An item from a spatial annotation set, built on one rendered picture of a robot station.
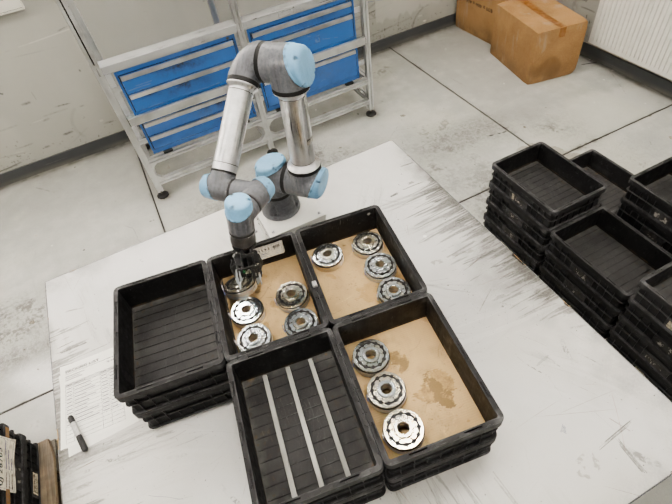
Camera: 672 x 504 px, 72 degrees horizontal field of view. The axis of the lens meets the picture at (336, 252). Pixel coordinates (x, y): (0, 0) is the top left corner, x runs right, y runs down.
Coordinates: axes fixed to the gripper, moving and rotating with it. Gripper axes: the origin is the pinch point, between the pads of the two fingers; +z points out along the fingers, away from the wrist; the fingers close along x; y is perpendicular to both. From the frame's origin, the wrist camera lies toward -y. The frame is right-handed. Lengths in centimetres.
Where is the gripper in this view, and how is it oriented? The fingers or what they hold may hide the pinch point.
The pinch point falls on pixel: (249, 281)
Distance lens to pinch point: 154.8
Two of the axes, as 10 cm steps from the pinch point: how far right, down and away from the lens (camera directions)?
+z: -0.3, 7.1, 7.0
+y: 3.2, 6.7, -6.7
